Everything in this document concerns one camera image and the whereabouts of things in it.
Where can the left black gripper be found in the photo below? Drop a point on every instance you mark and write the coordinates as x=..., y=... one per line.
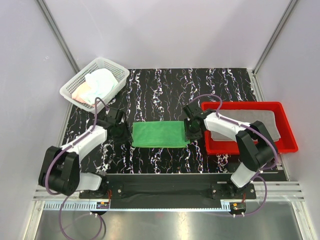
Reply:
x=126, y=137

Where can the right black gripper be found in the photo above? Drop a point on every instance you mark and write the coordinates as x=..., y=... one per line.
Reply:
x=188, y=135

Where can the green towel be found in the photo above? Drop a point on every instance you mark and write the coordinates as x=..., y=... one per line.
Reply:
x=159, y=134

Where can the grey towel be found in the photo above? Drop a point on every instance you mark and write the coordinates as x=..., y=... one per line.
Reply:
x=265, y=120

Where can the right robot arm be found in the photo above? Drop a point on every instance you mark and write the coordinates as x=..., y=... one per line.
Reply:
x=255, y=144

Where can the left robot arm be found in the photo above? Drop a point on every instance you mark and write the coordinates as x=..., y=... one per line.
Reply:
x=60, y=171

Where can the white towel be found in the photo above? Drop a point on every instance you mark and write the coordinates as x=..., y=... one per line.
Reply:
x=98, y=84

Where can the white plastic basket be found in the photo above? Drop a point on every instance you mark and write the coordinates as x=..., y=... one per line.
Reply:
x=119, y=72

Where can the pink towel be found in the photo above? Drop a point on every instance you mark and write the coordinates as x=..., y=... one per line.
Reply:
x=80, y=93

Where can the red plastic tray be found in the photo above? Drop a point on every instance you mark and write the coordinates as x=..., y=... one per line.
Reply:
x=285, y=144

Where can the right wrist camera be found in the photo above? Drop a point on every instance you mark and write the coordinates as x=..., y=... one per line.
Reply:
x=193, y=111

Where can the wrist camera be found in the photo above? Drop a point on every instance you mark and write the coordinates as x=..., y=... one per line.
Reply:
x=193, y=111
x=115, y=116

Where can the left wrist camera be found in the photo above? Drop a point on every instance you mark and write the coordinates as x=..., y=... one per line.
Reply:
x=115, y=116

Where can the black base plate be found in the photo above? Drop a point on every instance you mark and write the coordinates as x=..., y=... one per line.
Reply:
x=216, y=190

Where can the white slotted cable duct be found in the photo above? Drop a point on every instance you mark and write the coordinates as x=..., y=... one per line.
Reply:
x=77, y=205

